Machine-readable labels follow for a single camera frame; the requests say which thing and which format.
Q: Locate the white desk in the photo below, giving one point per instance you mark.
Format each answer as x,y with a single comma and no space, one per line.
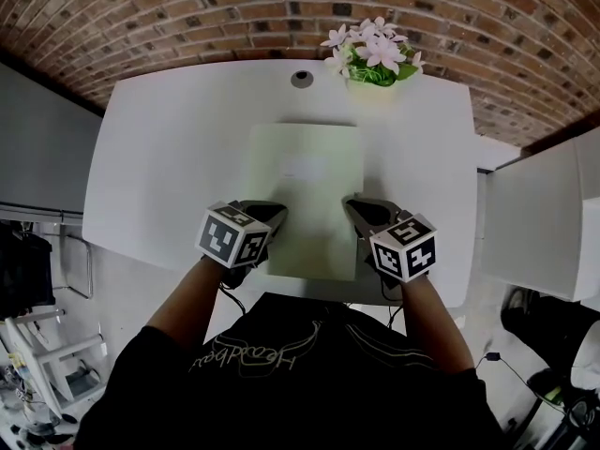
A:
169,167

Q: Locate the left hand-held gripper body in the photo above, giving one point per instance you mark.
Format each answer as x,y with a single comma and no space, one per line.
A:
225,239

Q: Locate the person's right forearm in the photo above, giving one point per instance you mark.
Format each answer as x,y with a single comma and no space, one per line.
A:
433,326

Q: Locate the black bag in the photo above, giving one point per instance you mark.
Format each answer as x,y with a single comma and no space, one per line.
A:
23,270

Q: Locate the grey cabinet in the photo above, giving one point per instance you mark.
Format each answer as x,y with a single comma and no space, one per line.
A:
42,148

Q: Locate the potted plant with pale flowers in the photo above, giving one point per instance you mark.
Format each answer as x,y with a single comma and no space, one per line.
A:
370,54

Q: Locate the white metal chair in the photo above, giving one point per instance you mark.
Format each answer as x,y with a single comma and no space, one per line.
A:
77,265

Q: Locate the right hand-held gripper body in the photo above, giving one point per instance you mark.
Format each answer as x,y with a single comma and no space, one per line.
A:
403,251

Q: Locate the person's black printed shirt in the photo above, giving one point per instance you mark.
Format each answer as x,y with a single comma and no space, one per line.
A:
300,392

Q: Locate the white shelf unit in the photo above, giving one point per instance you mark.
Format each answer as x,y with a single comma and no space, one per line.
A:
529,223

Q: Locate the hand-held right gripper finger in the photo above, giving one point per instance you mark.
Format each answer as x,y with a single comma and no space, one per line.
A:
375,211
358,223

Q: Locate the person's left forearm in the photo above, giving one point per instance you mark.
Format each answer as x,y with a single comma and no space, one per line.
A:
187,303

